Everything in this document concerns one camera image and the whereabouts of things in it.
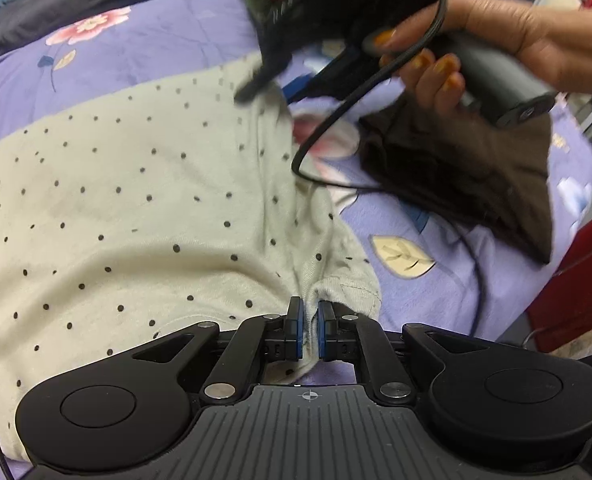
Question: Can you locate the dark green folded garment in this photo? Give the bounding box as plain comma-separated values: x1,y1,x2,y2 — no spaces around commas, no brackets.
244,0,284,35

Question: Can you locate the person's right hand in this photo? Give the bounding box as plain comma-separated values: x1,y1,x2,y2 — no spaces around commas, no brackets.
393,0,592,117

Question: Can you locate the cream polka dot shirt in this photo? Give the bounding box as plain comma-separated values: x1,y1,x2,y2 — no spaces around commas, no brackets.
0,58,381,460

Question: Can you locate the brown folded garment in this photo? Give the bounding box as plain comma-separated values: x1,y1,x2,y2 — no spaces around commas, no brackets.
359,93,553,264

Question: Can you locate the purple floral bed sheet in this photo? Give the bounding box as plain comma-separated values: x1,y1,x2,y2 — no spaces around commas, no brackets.
0,0,592,480

